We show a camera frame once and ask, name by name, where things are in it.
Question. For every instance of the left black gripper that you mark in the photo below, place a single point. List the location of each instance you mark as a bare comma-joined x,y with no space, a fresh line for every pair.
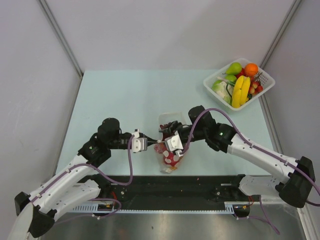
151,141

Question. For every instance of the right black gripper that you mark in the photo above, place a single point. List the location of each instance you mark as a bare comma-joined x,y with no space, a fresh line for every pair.
176,125

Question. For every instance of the clear zip top bag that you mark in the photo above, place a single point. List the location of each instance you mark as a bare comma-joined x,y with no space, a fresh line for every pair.
160,148

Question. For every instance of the dark purple grape bunch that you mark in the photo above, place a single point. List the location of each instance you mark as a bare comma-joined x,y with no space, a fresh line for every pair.
166,128

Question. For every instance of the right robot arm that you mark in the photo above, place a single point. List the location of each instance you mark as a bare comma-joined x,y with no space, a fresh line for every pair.
288,178

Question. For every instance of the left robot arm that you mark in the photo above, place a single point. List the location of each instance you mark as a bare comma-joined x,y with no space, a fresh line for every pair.
80,181

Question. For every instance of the white cauliflower toy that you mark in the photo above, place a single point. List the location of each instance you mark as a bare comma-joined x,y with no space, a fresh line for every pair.
223,90

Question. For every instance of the yellow banana bunch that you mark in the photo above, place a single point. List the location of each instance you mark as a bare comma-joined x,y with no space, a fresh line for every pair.
240,91

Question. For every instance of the green apple toy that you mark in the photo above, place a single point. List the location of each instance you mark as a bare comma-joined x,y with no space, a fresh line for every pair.
231,78

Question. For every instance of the green pear toy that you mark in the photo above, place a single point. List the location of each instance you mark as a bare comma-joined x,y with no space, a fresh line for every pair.
234,68

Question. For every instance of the small red cherry cluster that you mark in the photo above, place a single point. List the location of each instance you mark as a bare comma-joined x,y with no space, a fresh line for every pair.
255,87

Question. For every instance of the orange tangerine toy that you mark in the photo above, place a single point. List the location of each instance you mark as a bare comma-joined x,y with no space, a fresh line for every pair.
251,69

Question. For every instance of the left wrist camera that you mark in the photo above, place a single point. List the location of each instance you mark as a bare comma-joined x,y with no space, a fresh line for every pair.
139,142

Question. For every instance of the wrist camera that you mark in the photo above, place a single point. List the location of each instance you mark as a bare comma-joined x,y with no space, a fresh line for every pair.
174,145
139,142

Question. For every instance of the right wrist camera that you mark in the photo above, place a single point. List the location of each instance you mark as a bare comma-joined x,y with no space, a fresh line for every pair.
174,145

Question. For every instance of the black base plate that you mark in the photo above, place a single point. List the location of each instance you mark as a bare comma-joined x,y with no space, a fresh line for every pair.
174,193

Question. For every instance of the white slotted cable duct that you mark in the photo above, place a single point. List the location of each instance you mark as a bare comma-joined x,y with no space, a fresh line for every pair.
95,208

